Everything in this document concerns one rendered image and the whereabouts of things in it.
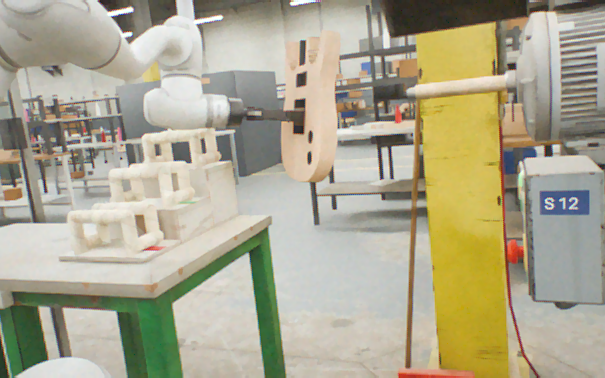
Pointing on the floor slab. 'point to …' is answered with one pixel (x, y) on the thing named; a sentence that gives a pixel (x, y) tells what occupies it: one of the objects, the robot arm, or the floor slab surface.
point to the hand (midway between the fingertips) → (298, 116)
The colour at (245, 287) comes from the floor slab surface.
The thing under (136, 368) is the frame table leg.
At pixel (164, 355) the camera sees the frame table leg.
